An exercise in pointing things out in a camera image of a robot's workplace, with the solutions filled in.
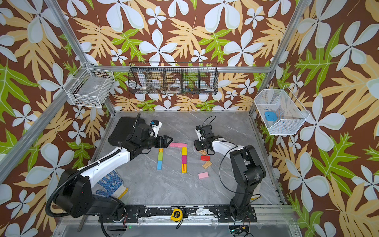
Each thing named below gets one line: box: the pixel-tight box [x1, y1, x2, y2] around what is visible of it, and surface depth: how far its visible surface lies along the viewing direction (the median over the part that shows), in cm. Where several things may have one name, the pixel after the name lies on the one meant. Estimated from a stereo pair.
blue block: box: [156, 160, 163, 171], surface depth 92 cm
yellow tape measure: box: [170, 207, 184, 223], surface depth 74 cm
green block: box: [157, 152, 164, 161], surface depth 97 cm
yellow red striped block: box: [181, 163, 188, 174], surface depth 90 cm
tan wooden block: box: [201, 160, 213, 170], surface depth 93 cm
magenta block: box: [182, 155, 188, 164], surface depth 98 cm
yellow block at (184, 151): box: [182, 147, 188, 156], surface depth 98 cm
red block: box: [199, 155, 211, 162], surface depth 97 cm
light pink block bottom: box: [197, 171, 209, 179], surface depth 88 cm
